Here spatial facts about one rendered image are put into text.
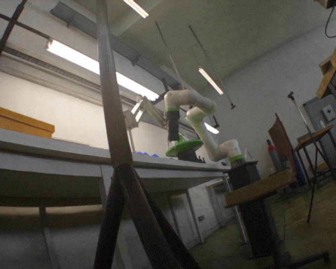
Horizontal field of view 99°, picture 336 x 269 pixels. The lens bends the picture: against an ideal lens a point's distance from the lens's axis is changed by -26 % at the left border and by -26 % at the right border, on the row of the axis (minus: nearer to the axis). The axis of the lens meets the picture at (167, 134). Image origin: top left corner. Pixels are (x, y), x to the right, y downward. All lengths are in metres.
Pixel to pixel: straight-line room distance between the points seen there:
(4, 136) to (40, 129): 0.21
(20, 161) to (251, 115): 6.07
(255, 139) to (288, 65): 2.70
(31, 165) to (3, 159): 0.10
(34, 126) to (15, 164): 0.18
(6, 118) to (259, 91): 6.34
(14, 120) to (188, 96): 0.94
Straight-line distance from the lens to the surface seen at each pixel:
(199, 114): 1.62
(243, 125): 6.25
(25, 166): 0.66
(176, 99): 1.24
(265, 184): 0.95
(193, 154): 1.48
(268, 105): 6.30
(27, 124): 0.76
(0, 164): 0.65
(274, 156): 5.72
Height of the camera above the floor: 0.62
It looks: 22 degrees up
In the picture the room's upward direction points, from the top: 17 degrees counter-clockwise
